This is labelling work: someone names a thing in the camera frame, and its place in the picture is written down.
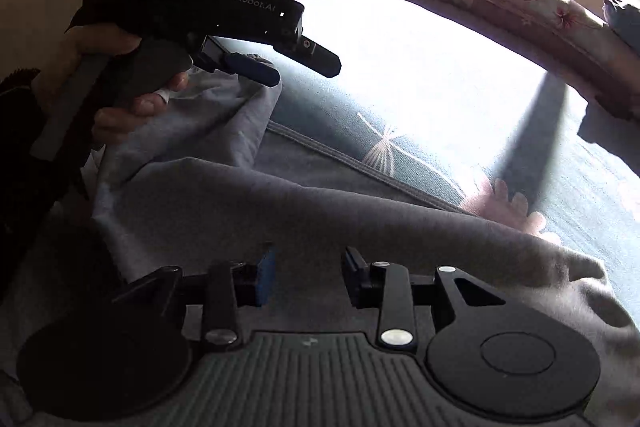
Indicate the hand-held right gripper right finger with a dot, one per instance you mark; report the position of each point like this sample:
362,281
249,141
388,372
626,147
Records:
352,277

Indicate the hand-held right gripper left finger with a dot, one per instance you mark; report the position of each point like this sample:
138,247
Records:
267,274

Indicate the teal floral pillow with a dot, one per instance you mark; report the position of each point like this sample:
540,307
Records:
625,24

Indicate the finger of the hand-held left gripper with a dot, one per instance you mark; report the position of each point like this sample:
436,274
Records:
250,69
320,59

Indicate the person's left forearm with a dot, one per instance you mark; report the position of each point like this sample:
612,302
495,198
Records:
25,187

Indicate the person's left hand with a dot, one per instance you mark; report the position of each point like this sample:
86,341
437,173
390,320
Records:
75,44

